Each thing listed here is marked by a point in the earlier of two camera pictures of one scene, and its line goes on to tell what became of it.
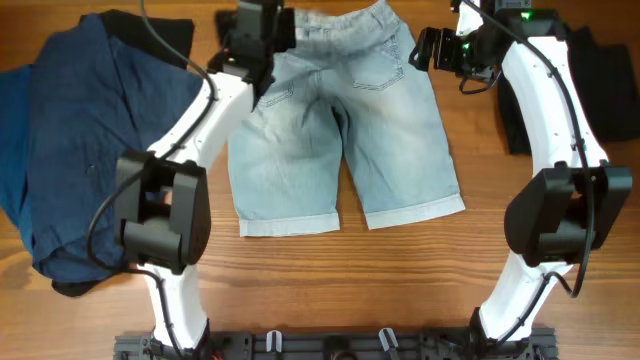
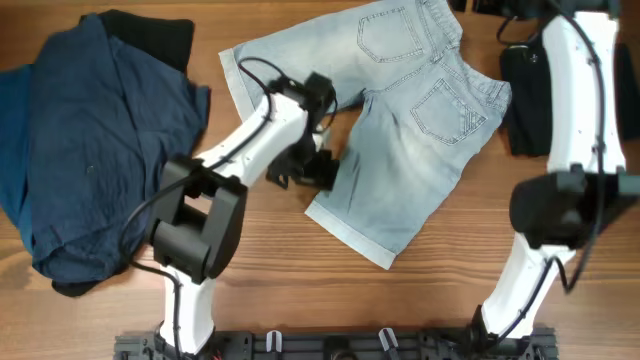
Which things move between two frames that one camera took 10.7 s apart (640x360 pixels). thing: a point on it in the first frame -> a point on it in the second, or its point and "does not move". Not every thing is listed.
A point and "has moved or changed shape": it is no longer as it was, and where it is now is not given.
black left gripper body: x=284 y=35 -> x=304 y=162
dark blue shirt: x=90 y=102 does not move
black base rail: x=540 y=343 does not move
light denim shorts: x=344 y=85 has moved or changed shape
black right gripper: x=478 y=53 -> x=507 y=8
